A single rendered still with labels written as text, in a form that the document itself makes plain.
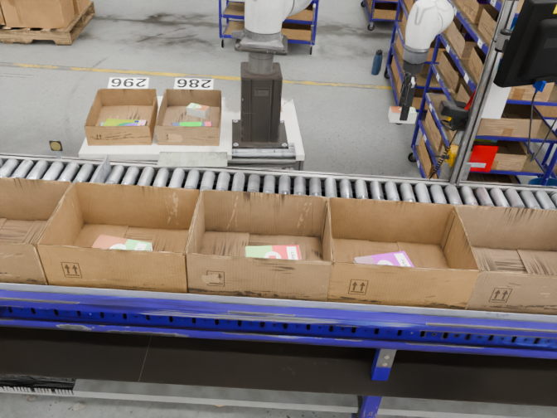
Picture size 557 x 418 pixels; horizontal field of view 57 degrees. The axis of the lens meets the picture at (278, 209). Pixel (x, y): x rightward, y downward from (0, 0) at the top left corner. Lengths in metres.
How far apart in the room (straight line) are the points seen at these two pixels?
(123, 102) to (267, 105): 0.80
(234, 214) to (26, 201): 0.66
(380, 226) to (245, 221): 0.43
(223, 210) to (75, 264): 0.46
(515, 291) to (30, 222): 1.48
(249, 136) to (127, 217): 0.87
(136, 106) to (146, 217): 1.13
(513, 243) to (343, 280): 0.65
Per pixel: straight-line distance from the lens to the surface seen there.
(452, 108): 2.19
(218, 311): 1.42
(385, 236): 1.71
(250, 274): 1.40
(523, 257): 1.83
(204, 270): 1.41
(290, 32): 5.49
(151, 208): 1.68
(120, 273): 1.48
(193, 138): 2.38
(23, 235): 1.81
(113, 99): 2.76
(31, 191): 1.78
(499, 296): 1.55
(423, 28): 1.98
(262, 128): 2.37
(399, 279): 1.43
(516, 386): 1.83
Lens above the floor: 1.98
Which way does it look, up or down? 38 degrees down
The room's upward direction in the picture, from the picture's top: 4 degrees clockwise
